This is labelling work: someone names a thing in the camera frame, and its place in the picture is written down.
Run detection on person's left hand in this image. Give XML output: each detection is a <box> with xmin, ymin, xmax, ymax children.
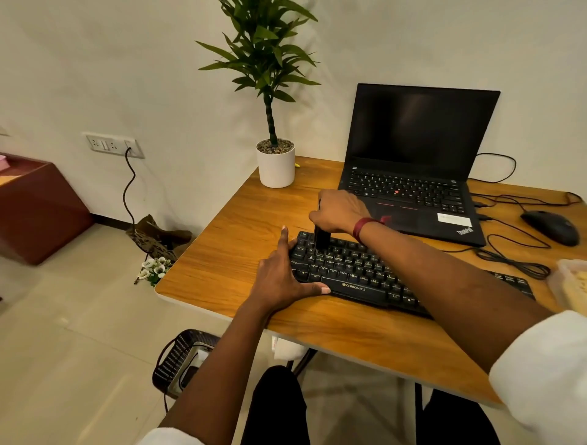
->
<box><xmin>247</xmin><ymin>225</ymin><xmax>332</xmax><ymax>317</ymax></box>

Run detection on person's right hand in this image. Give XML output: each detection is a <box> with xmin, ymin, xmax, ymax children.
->
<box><xmin>308</xmin><ymin>189</ymin><xmax>372</xmax><ymax>237</ymax></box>

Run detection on clear plastic container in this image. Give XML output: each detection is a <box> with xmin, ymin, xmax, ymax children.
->
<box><xmin>546</xmin><ymin>259</ymin><xmax>587</xmax><ymax>317</ymax></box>

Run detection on black keyboard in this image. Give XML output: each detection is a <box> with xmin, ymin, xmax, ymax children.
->
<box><xmin>289</xmin><ymin>230</ymin><xmax>536</xmax><ymax>320</ymax></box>

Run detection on black cleaning brush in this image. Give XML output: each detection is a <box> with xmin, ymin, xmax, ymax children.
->
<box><xmin>313</xmin><ymin>197</ymin><xmax>332</xmax><ymax>252</ymax></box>

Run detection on person's black trousers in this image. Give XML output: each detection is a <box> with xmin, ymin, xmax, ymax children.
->
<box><xmin>240</xmin><ymin>365</ymin><xmax>501</xmax><ymax>445</ymax></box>

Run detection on person's right forearm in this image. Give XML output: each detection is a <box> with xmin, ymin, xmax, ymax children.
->
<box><xmin>360</xmin><ymin>222</ymin><xmax>556</xmax><ymax>375</ymax></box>

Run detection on white plant pot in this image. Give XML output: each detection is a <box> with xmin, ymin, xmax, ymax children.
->
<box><xmin>256</xmin><ymin>139</ymin><xmax>296</xmax><ymax>189</ymax></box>

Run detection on black mouse cable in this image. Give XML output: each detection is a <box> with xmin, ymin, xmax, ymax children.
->
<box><xmin>472</xmin><ymin>191</ymin><xmax>584</xmax><ymax>216</ymax></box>

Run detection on black power adapter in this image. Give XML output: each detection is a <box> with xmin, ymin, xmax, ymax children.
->
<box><xmin>179</xmin><ymin>366</ymin><xmax>201</xmax><ymax>391</ymax></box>

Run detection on black laptop charger cable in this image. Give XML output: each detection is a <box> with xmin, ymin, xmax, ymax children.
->
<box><xmin>468</xmin><ymin>152</ymin><xmax>518</xmax><ymax>184</ymax></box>

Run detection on black laptop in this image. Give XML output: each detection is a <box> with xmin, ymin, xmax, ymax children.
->
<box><xmin>337</xmin><ymin>83</ymin><xmax>501</xmax><ymax>248</ymax></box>

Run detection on white wall socket panel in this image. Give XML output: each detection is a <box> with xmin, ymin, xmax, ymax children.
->
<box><xmin>82</xmin><ymin>132</ymin><xmax>146</xmax><ymax>160</ymax></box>

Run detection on dark brown cabinet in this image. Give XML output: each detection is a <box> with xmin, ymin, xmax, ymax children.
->
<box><xmin>0</xmin><ymin>152</ymin><xmax>94</xmax><ymax>267</ymax></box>

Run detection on green leafy plant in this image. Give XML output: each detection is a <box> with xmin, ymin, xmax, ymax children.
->
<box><xmin>196</xmin><ymin>0</ymin><xmax>322</xmax><ymax>147</ymax></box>

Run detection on yellow cloth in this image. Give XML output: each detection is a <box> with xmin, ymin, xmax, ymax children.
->
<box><xmin>568</xmin><ymin>270</ymin><xmax>587</xmax><ymax>299</ymax></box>

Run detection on black computer mouse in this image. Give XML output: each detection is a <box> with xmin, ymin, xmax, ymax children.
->
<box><xmin>520</xmin><ymin>210</ymin><xmax>581</xmax><ymax>248</ymax></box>

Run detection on person's white shirt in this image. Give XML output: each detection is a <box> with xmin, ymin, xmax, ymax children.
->
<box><xmin>137</xmin><ymin>310</ymin><xmax>587</xmax><ymax>445</ymax></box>

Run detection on brown patterned bag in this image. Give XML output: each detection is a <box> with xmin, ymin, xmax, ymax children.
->
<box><xmin>126</xmin><ymin>214</ymin><xmax>193</xmax><ymax>263</ymax></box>

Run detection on black woven basket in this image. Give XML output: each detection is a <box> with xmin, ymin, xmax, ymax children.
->
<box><xmin>152</xmin><ymin>329</ymin><xmax>222</xmax><ymax>400</ymax></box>

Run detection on red wrist band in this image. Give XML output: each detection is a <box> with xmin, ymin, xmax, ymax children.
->
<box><xmin>352</xmin><ymin>215</ymin><xmax>393</xmax><ymax>245</ymax></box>

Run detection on person's left forearm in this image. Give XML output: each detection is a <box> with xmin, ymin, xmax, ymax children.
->
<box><xmin>158</xmin><ymin>300</ymin><xmax>276</xmax><ymax>445</ymax></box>

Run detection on black cables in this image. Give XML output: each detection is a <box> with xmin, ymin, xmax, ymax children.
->
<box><xmin>442</xmin><ymin>213</ymin><xmax>552</xmax><ymax>281</ymax></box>

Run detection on black table leg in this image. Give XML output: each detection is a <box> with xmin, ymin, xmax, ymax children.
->
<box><xmin>286</xmin><ymin>348</ymin><xmax>318</xmax><ymax>378</ymax></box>
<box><xmin>414</xmin><ymin>383</ymin><xmax>425</xmax><ymax>445</ymax></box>

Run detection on black wall power cable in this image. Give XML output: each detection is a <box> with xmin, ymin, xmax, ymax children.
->
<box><xmin>122</xmin><ymin>147</ymin><xmax>147</xmax><ymax>257</ymax></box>

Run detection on white flower bunch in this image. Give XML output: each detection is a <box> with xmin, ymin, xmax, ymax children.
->
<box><xmin>133</xmin><ymin>256</ymin><xmax>174</xmax><ymax>289</ymax></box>

